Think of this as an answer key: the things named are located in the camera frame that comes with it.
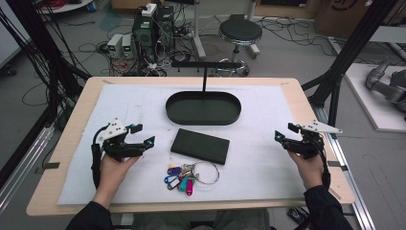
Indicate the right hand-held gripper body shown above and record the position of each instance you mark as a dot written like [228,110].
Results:
[306,145]

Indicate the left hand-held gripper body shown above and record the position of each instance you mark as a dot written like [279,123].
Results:
[119,149]

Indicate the person's left hand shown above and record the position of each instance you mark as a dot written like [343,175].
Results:
[113,172]

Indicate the person's right hand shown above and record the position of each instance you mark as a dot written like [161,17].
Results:
[309,169]

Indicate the black tape strip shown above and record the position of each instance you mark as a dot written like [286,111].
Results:
[51,165]
[337,165]

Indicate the white table mat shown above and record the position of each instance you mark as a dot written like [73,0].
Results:
[255,166]

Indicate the black wallet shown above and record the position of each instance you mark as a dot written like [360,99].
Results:
[200,146]

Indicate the wooden table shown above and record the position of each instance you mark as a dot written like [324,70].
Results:
[65,179]

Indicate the black stand with oval tray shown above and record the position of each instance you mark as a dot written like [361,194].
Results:
[203,108]

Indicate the black device under table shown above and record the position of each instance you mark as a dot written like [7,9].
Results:
[297,215]

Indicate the white floor board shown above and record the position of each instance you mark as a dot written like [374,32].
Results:
[370,108]

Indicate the grey power supply unit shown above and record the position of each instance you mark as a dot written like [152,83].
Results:
[115,44]
[127,44]

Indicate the black computer tower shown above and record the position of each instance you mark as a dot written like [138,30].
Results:
[144,36]
[165,27]

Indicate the black round stool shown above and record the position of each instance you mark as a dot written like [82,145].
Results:
[240,31]

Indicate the white desk leg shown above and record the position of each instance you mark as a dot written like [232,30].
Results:
[198,32]

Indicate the cardboard box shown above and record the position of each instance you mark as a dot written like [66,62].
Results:
[344,16]

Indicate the aluminium rail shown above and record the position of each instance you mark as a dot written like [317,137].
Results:
[354,191]
[25,159]

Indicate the black frame post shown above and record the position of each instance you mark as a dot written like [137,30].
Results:
[348,51]
[35,48]

